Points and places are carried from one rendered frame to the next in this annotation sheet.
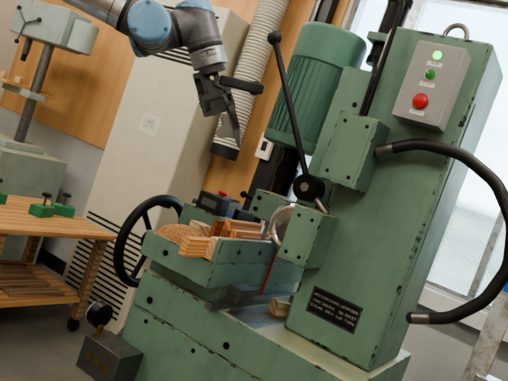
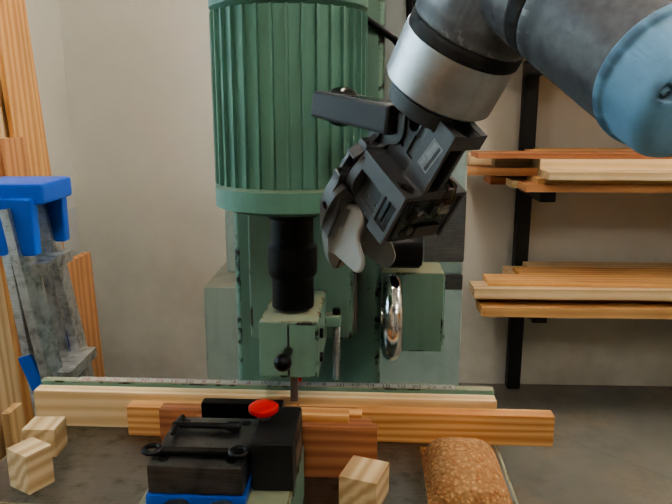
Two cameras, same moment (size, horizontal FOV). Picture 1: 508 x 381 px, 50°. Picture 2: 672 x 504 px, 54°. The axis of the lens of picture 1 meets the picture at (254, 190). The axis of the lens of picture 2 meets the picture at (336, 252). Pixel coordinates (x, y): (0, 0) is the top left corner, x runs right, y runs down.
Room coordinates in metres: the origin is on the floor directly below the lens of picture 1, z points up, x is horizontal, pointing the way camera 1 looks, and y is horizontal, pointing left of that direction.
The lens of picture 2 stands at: (1.71, 0.65, 1.31)
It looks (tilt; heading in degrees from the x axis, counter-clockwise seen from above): 12 degrees down; 243
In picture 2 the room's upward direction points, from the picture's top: straight up
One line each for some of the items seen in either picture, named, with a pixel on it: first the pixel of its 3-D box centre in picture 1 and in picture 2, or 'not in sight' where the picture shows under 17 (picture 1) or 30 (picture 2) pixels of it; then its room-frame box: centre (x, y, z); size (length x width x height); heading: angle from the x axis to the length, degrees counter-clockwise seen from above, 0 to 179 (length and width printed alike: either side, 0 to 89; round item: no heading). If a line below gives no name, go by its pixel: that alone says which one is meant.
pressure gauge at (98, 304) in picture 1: (99, 318); not in sight; (1.29, 0.25, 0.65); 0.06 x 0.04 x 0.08; 150
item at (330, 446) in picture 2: (234, 233); (279, 448); (1.46, 0.01, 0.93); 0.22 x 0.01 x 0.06; 150
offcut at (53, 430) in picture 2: not in sight; (45, 436); (1.69, -0.17, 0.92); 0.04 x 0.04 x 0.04; 63
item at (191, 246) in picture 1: (248, 249); (337, 422); (1.36, -0.04, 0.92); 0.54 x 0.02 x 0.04; 150
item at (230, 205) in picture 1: (218, 202); (229, 449); (1.54, 0.09, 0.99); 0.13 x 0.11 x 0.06; 150
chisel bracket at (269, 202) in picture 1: (278, 213); (297, 336); (1.40, -0.08, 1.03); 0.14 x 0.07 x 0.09; 60
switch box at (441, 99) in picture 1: (431, 86); (402, 50); (1.13, -0.27, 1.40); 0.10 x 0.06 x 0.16; 60
